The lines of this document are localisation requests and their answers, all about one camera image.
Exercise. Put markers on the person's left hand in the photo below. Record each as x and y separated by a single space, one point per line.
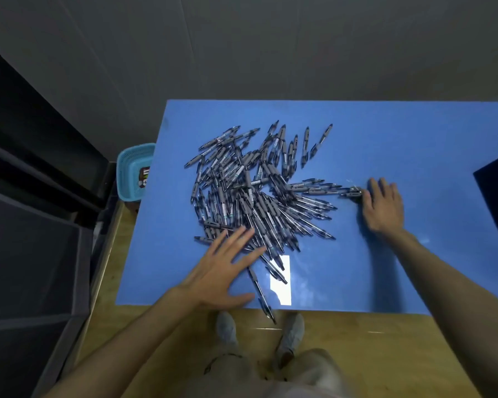
216 277

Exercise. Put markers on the person's right hand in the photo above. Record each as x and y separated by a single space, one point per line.
384 211

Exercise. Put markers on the pile of grey pens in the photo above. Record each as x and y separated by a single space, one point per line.
249 190

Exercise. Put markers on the person's left forearm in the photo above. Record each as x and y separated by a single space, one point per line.
128 348

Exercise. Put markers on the person's right forearm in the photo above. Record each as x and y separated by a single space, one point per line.
460 306

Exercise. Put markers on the person's left grey shoe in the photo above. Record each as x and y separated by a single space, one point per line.
226 327

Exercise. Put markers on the person's grey shoe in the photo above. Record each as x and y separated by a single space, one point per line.
226 327
291 331

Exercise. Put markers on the person's right grey shoe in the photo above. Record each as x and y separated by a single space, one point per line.
291 331

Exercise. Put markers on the person's beige trousers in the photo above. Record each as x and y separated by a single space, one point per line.
240 377

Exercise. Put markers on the blue table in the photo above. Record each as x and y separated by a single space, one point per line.
419 140

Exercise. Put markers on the blue plastic basket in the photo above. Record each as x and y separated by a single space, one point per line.
128 174

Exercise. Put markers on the black shelf unit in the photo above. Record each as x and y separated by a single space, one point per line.
25 244

